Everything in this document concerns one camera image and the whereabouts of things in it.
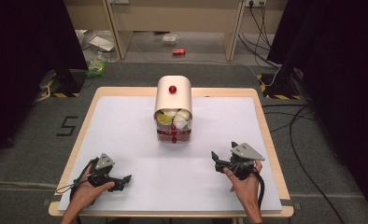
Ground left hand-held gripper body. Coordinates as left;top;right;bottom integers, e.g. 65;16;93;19
87;152;124;189

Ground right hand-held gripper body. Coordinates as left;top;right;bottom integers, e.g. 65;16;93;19
230;142;265;181

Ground cream roll-top storage cabinet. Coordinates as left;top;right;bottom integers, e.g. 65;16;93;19
153;75;193;145

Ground person's left hand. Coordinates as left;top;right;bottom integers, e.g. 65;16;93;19
69;173;116;215

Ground person's right hand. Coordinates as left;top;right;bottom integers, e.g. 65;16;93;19
222;160;264;206

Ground white table mat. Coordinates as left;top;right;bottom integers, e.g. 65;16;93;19
58;95;283;213

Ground white cup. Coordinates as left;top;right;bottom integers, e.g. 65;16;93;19
172;119;190;130
176;109;191;121

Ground yellow bowl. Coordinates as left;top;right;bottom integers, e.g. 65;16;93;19
155;113;174;126

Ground black stand base striped tape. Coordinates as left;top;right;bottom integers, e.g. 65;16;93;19
36;68;87;99
256;72;304;101

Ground green plastic bag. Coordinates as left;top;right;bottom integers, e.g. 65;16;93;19
85;50;108;78

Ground white papers and wrapping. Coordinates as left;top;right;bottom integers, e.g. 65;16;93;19
75;29;117;53

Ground black curtain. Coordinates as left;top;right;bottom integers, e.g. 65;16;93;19
266;0;368;216
0;0;90;163

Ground clear plastic box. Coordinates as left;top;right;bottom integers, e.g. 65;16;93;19
161;33;179;48

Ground beige wooden desk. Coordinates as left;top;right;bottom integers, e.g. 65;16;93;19
64;0;289;62

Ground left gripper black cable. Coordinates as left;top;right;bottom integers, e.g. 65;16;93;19
54;158;99;203

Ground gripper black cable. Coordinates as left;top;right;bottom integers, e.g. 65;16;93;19
252;170;266;210
54;158;99;203

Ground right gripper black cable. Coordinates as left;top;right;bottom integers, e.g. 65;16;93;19
252;170;266;210

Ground long black floor cable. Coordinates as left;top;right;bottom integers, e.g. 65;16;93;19
289;105;346;224

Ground thin black floor cable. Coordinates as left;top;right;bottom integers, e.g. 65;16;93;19
262;104;318;133

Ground black power cables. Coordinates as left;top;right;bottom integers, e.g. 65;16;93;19
237;1;281;69

